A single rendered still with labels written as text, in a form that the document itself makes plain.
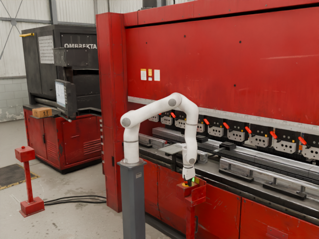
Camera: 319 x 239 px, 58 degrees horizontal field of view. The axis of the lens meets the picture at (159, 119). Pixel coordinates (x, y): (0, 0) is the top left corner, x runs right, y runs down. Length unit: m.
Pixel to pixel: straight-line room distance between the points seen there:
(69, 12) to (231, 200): 8.67
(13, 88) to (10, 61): 0.75
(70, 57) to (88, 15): 7.43
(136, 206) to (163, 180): 0.60
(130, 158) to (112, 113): 1.02
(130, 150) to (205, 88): 0.83
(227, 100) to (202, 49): 0.49
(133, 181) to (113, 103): 1.15
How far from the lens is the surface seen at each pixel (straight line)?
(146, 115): 2.23
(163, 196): 3.08
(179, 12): 2.72
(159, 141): 3.08
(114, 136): 3.34
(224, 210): 2.59
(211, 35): 2.50
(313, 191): 2.30
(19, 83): 9.47
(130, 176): 2.38
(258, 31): 2.28
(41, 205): 3.99
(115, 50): 3.24
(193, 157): 2.21
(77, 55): 3.19
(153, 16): 2.97
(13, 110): 9.48
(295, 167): 2.59
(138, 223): 2.61
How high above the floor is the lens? 1.87
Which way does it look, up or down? 13 degrees down
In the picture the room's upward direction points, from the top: 1 degrees counter-clockwise
